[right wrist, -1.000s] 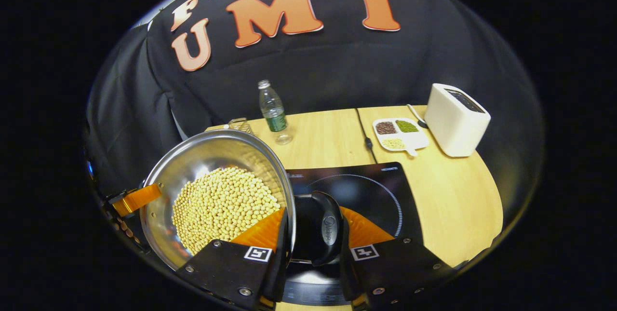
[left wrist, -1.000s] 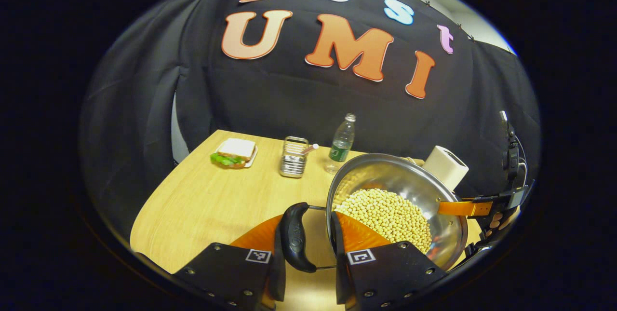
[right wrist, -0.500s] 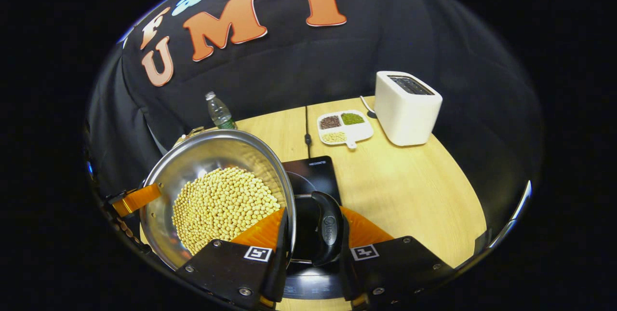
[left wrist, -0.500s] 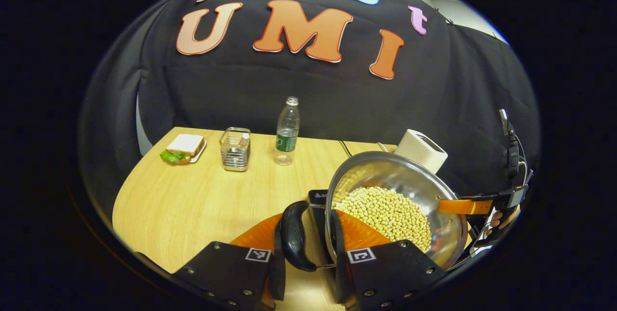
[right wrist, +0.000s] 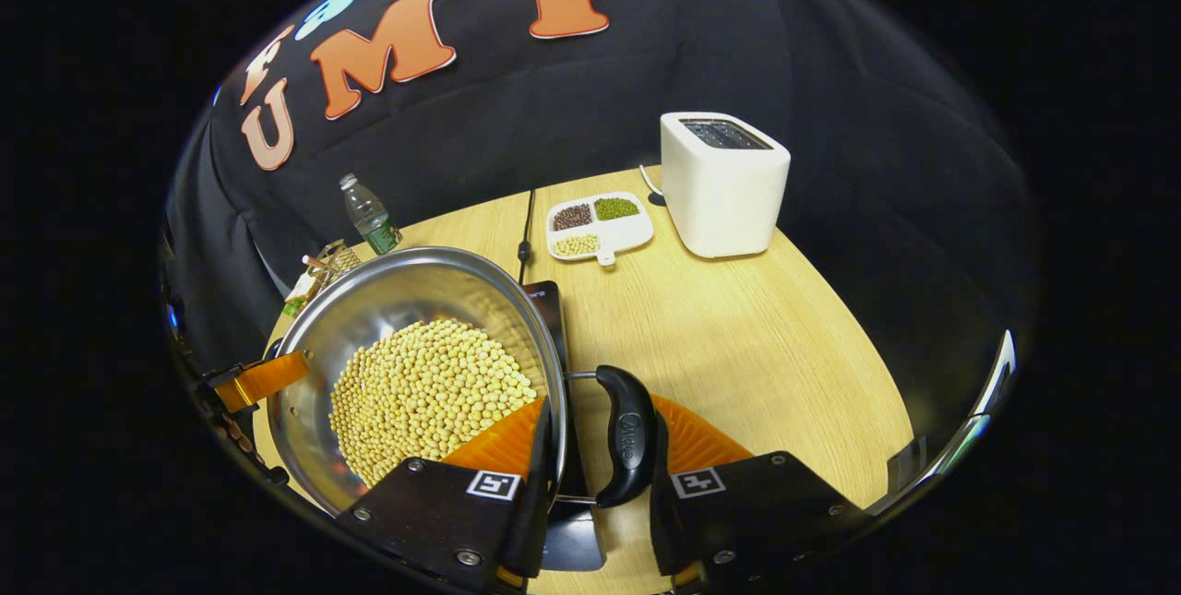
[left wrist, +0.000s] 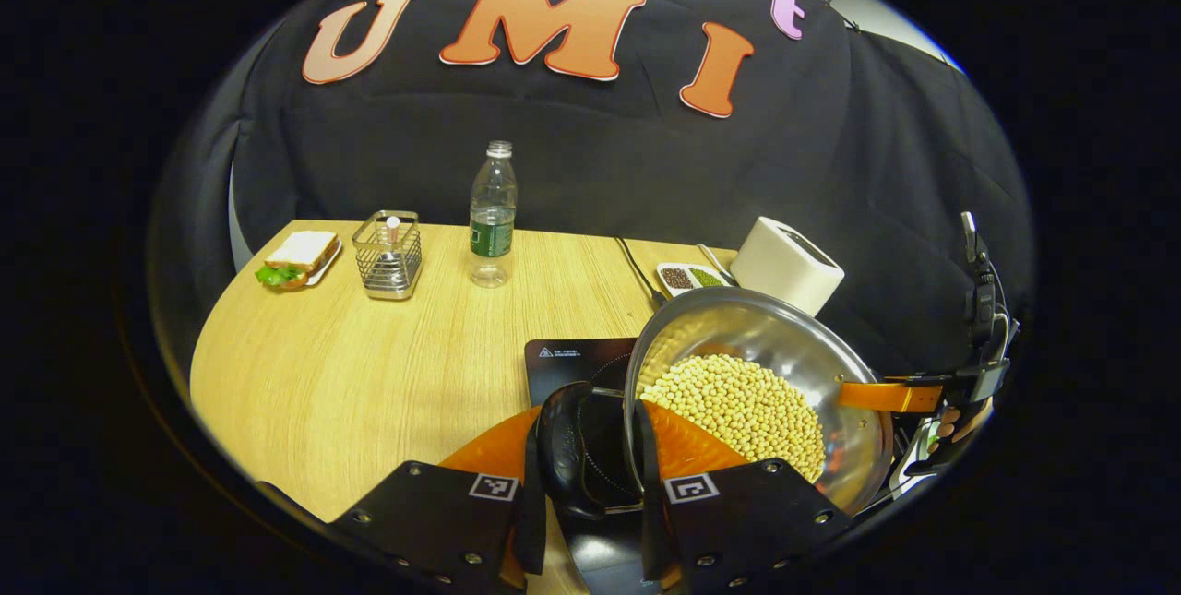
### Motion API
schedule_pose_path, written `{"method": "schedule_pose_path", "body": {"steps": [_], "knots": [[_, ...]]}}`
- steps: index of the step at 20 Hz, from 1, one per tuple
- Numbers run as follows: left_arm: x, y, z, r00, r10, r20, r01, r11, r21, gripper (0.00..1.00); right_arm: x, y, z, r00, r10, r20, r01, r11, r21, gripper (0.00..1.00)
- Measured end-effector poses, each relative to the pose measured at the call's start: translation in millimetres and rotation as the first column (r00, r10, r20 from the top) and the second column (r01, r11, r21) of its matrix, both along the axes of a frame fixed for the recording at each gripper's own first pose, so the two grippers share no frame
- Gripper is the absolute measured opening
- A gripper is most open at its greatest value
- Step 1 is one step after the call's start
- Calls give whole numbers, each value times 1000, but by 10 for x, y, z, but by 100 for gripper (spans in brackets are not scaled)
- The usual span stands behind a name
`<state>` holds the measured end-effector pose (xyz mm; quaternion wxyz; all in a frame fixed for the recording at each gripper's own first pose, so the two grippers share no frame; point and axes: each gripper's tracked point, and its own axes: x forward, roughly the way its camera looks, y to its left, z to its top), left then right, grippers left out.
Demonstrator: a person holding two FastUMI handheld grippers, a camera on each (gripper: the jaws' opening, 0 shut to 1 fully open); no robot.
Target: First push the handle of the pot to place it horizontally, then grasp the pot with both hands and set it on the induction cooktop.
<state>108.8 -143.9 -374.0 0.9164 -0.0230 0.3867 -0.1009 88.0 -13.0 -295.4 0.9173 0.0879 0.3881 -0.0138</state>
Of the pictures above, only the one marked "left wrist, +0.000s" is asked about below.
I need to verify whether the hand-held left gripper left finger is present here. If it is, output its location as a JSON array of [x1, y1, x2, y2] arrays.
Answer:
[[328, 406, 550, 594]]

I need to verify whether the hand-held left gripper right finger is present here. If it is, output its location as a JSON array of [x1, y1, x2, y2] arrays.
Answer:
[[635, 399, 854, 595]]

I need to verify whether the pile of yellow soybeans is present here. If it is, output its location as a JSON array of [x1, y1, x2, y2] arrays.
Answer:
[[639, 353, 827, 482]]

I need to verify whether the steel pot with black handles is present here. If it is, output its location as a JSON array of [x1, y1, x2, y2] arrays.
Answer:
[[535, 286, 896, 522]]

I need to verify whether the black induction cooktop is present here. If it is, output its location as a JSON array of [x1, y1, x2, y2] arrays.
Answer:
[[524, 337, 665, 595]]

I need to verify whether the white toaster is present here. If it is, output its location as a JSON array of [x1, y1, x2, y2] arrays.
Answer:
[[729, 216, 845, 317]]

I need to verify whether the metal spoon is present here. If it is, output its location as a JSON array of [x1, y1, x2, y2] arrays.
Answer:
[[697, 244, 736, 284]]

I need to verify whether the white divided dish with beans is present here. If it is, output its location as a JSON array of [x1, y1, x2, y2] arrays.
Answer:
[[656, 262, 730, 299]]

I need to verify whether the clear plastic water bottle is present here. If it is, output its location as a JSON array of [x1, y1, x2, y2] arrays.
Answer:
[[469, 140, 518, 289]]

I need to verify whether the sandwich with lettuce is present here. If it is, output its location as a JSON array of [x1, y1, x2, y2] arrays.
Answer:
[[256, 231, 342, 290]]

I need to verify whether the black power cable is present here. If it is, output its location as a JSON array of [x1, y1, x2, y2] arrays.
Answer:
[[614, 237, 665, 305]]

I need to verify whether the wire mesh holder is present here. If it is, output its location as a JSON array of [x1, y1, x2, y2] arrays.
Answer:
[[352, 210, 423, 301]]

